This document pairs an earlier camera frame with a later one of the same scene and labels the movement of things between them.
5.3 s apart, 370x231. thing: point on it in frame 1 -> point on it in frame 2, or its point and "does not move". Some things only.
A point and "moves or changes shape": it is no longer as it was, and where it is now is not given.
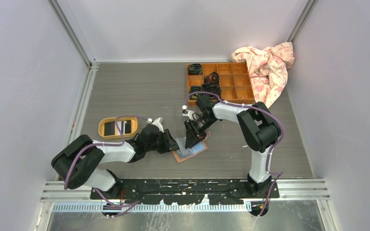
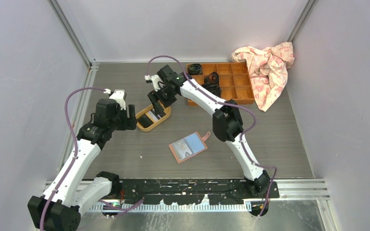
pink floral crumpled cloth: x=268 y=70 does not move
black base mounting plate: x=181 y=191 does not move
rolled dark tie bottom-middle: x=211 y=88 does not move
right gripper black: x=193 y=134 -> x=154 y=96
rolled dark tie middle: x=213 y=77 does not move
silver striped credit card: x=119 y=124 moves or changes shape
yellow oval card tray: x=134 y=127 moves or changes shape
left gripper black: x=169 y=144 -> x=129 y=123
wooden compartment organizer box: x=233 y=78 does not move
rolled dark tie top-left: x=194 y=69 does not move
